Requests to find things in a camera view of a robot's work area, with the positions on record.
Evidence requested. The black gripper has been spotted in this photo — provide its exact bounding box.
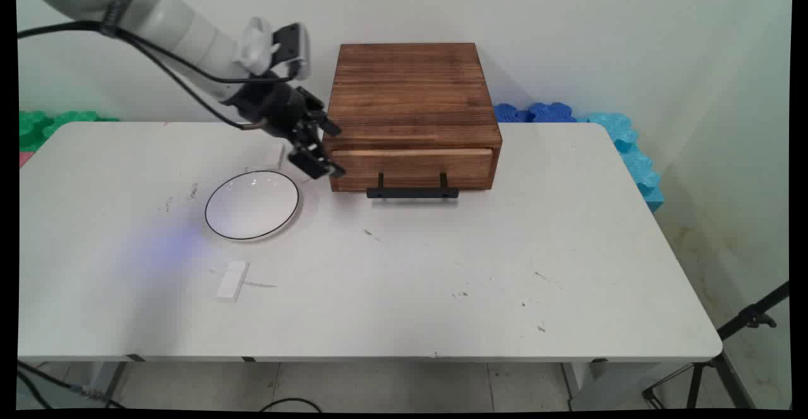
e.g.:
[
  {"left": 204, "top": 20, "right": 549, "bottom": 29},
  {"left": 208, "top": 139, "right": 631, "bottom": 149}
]
[{"left": 222, "top": 71, "right": 347, "bottom": 180}]

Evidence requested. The wooden drawer with black handle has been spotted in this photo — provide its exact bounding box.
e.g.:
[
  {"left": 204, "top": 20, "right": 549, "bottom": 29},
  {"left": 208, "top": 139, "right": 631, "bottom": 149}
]
[{"left": 331, "top": 147, "right": 495, "bottom": 201}]

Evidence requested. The white plate with black rim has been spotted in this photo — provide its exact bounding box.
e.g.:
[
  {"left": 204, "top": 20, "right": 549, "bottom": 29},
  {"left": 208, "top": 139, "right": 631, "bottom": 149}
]
[{"left": 203, "top": 169, "right": 301, "bottom": 242}]

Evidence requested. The brown wooden drawer cabinet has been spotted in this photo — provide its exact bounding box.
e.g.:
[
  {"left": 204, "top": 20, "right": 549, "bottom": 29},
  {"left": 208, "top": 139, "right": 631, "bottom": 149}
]
[{"left": 321, "top": 42, "right": 504, "bottom": 193}]

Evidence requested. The long white rectangular block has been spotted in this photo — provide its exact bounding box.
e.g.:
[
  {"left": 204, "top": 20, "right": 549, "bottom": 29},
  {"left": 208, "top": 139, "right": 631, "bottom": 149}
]
[{"left": 216, "top": 260, "right": 250, "bottom": 304}]

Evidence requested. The dark blue foam mat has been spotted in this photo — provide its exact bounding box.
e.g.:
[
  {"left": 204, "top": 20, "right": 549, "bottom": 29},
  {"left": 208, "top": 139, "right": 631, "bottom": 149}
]
[
  {"left": 493, "top": 103, "right": 532, "bottom": 124},
  {"left": 528, "top": 102, "right": 578, "bottom": 124}
]

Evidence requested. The green foam mat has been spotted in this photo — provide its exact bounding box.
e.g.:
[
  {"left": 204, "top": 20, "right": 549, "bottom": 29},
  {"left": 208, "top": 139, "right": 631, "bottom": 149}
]
[{"left": 18, "top": 110, "right": 121, "bottom": 153}]

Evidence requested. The cyan foam mat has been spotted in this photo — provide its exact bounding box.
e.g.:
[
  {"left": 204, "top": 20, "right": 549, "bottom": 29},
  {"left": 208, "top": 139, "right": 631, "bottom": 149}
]
[{"left": 576, "top": 112, "right": 665, "bottom": 213}]

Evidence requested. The white table leg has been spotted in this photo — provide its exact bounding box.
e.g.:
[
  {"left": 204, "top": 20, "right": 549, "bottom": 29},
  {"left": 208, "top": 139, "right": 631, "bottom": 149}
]
[
  {"left": 561, "top": 360, "right": 608, "bottom": 411},
  {"left": 88, "top": 362, "right": 129, "bottom": 407}
]

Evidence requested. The black tripod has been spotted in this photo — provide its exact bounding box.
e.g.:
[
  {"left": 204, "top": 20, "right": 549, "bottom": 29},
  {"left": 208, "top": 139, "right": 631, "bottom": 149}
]
[{"left": 641, "top": 280, "right": 790, "bottom": 411}]

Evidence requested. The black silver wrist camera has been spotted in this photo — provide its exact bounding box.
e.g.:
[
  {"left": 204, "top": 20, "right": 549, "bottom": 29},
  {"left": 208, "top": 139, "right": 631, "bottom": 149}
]
[{"left": 270, "top": 23, "right": 312, "bottom": 81}]

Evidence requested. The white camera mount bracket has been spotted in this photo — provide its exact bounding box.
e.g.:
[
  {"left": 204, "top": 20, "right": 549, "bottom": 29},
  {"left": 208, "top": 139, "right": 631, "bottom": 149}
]
[{"left": 232, "top": 16, "right": 282, "bottom": 76}]

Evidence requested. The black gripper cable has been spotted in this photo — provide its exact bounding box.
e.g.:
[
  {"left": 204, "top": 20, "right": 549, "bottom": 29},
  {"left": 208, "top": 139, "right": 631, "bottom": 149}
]
[{"left": 115, "top": 28, "right": 263, "bottom": 131}]

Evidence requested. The black cable strap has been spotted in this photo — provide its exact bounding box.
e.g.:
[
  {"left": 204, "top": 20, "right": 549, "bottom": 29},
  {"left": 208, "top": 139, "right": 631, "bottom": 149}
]
[{"left": 100, "top": 0, "right": 138, "bottom": 38}]

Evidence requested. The black looped floor cable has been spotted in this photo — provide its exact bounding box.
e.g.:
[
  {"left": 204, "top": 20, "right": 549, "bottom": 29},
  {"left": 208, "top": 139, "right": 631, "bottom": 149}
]
[{"left": 258, "top": 398, "right": 324, "bottom": 413}]

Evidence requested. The black camera cable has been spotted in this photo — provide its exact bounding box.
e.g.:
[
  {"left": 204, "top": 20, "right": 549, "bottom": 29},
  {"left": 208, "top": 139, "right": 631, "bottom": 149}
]
[{"left": 17, "top": 20, "right": 297, "bottom": 85}]

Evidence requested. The black cable with connector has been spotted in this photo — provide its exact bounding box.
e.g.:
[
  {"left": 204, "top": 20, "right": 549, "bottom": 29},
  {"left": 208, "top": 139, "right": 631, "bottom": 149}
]
[{"left": 17, "top": 360, "right": 127, "bottom": 410}]

